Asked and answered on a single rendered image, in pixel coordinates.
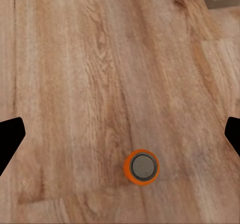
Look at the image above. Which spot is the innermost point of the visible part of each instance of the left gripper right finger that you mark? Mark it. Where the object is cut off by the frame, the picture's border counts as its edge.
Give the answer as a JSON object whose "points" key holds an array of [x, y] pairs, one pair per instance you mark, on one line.
{"points": [[232, 133]]}

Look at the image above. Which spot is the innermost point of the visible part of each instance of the can of soda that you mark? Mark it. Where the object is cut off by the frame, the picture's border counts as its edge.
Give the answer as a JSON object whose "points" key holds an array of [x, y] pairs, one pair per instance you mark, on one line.
{"points": [[141, 167]]}

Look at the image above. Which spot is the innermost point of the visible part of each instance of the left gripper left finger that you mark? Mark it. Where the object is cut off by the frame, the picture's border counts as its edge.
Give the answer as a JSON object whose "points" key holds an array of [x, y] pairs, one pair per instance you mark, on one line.
{"points": [[12, 133]]}

